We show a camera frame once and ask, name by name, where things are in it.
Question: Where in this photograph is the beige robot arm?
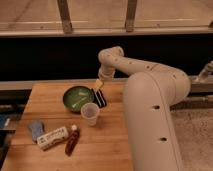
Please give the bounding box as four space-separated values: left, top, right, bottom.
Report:
98 46 191 171

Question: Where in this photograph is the green ceramic bowl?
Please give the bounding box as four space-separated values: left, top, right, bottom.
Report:
63 86 94 113

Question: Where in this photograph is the black striped eraser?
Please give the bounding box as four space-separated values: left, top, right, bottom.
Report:
94 90 107 108

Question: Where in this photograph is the left metal frame leg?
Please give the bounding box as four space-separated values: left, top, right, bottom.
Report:
57 0 73 34

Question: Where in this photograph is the beige and yellow gripper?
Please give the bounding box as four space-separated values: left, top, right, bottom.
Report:
93 68 114 92

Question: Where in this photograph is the white rectangular box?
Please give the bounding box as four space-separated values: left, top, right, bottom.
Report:
37 126 69 150

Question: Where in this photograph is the right metal frame leg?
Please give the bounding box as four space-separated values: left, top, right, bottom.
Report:
125 0 137 32

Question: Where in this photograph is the metal frame leg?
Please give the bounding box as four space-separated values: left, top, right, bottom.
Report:
125 0 137 32
57 0 73 34

